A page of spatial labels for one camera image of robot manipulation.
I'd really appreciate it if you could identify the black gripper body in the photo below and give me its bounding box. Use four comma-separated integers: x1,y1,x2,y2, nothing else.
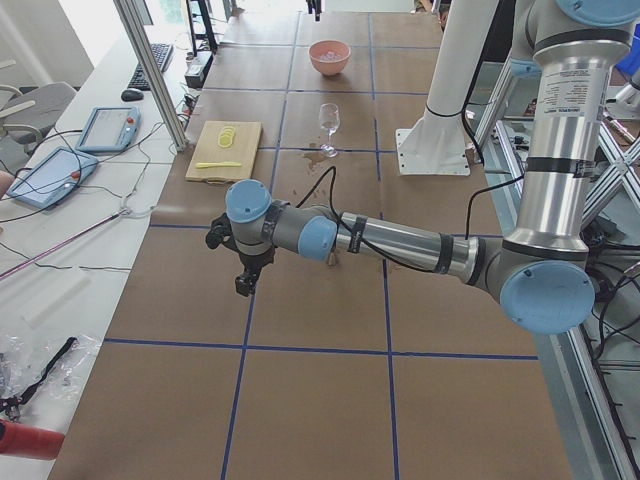
205,213,275,276

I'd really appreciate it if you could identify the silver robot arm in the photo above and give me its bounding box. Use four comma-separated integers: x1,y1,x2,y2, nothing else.
206,1,639,335

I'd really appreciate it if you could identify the clear ice cubes pile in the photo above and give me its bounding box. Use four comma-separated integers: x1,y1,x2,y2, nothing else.
319,51,341,62

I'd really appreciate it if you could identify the clear wine glass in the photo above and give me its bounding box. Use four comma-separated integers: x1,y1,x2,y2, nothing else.
319,103,340,158

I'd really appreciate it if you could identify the pink bowl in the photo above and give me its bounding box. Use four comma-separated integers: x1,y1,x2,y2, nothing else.
308,40,351,76

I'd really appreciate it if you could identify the yellow plastic knife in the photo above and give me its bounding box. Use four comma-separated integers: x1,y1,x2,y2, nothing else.
195,161,243,169

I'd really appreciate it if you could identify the bamboo cutting board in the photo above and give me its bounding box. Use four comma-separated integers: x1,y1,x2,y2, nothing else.
185,121,262,183

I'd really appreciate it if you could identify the black power box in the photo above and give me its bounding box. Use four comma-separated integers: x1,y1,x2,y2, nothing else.
184,51,214,89

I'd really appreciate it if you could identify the far blue teach pendant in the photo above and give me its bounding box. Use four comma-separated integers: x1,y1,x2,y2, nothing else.
76,107,141,155

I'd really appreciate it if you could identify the blue teach pendant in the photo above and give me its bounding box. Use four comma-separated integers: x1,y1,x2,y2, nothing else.
76,107,141,155
7,147,98,209

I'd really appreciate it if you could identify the black keyboard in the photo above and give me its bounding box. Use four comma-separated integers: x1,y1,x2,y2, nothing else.
127,42,175,92

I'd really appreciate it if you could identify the black computer mouse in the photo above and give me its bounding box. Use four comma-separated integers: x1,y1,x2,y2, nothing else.
120,88,144,102

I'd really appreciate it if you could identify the near blue teach pendant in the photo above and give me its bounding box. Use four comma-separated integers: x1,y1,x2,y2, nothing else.
7,147,98,209

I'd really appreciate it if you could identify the grey office chair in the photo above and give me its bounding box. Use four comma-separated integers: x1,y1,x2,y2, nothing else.
1,82,77,155

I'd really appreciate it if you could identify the clear plastic bag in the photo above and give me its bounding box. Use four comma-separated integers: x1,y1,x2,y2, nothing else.
1,331,102,423

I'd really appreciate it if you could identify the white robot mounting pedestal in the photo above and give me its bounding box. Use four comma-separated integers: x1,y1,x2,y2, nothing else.
396,0,499,176

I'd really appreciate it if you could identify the aluminium frame post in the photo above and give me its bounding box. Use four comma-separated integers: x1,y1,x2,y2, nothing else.
113,0,188,152

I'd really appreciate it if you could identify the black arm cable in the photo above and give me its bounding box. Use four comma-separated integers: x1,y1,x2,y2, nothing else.
294,166,531,275

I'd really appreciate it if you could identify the black strap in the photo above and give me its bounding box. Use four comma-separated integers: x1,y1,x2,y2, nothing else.
0,336,79,416

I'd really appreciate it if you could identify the red black tool handle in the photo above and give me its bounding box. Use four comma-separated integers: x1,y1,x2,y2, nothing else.
0,420,65,460

